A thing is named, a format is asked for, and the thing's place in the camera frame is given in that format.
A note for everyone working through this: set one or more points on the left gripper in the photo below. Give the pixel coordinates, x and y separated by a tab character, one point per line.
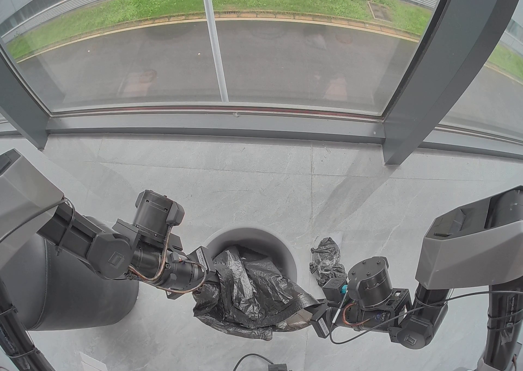
186	275

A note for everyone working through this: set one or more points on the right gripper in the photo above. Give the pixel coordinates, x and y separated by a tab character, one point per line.
337	316

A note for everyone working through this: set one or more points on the black plastic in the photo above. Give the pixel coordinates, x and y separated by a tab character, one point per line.
327	259

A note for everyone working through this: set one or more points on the black plastic bag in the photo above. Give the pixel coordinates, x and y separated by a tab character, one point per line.
253	295

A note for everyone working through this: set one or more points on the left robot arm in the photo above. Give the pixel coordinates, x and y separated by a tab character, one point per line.
24	197

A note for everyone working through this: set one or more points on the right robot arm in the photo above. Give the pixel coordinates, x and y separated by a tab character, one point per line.
449	255

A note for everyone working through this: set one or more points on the white trash bin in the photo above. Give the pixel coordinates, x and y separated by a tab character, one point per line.
282	244

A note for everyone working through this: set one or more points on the black adapter box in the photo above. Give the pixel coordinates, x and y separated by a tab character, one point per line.
280	367

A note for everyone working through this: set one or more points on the dark grey round chair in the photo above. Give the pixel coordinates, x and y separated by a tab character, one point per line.
61	295

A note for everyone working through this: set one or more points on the window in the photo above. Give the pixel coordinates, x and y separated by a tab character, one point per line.
449	75

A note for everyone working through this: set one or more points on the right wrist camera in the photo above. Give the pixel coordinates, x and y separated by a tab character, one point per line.
333	287

